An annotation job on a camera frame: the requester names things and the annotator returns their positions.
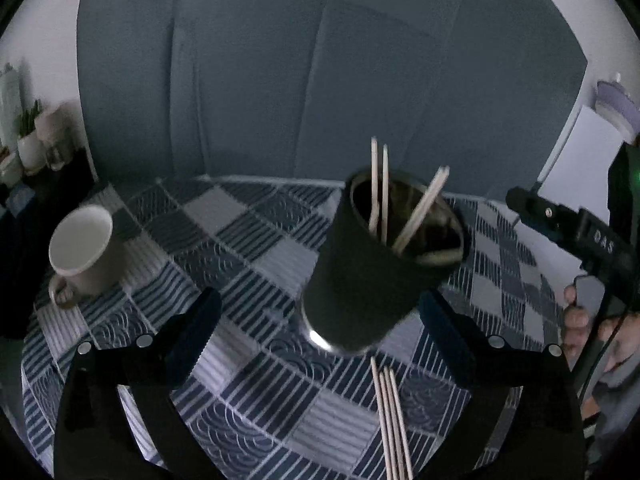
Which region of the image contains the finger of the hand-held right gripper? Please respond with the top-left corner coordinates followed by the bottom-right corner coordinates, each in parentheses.
top-left (505, 186), bottom-right (584, 250)

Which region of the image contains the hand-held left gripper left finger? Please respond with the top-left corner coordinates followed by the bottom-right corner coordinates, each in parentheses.
top-left (52, 287), bottom-right (223, 480)

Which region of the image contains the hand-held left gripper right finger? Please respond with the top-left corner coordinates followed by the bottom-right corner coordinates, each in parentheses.
top-left (419, 290), bottom-right (587, 480)

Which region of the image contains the black metal utensil canister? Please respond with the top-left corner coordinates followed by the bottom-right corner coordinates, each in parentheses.
top-left (301, 169), bottom-right (467, 357)

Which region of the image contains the row of wooden chopsticks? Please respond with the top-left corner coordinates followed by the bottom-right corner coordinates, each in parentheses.
top-left (370, 356), bottom-right (416, 480)

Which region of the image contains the pale wooden chopstick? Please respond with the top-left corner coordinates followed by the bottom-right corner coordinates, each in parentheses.
top-left (382, 144), bottom-right (391, 242)
top-left (397, 167), bottom-right (451, 255)
top-left (391, 166), bottom-right (446, 251)

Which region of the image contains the person's right forearm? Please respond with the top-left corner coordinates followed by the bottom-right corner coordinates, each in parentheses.
top-left (592, 355), bottom-right (640, 467)

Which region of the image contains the person's right hand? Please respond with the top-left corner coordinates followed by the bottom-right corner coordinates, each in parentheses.
top-left (562, 282), bottom-right (640, 376)

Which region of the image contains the blue patterned checkered tablecloth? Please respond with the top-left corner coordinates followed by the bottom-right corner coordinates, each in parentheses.
top-left (20, 175), bottom-right (572, 480)

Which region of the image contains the lavender round object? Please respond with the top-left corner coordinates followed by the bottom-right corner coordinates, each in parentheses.
top-left (595, 74), bottom-right (640, 137)

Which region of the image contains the white ceramic mug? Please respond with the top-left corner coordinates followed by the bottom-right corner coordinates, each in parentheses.
top-left (47, 204), bottom-right (127, 311)

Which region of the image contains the small white cup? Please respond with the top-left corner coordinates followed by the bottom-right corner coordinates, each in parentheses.
top-left (0, 152), bottom-right (24, 187)

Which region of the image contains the white pot with green plant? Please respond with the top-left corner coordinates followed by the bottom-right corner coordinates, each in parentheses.
top-left (17, 99), bottom-right (47, 172)

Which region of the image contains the pale pink cup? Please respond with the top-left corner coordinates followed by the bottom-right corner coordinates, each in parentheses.
top-left (35, 104), bottom-right (77, 171)

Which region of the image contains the blue fabric backdrop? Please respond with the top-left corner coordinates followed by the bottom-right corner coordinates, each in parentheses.
top-left (76, 0), bottom-right (589, 196)

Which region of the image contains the tall white bottle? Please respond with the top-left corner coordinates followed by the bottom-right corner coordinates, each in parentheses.
top-left (0, 62), bottom-right (22, 153)

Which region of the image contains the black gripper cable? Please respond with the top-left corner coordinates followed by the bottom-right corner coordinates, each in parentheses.
top-left (579, 310), bottom-right (628, 403)

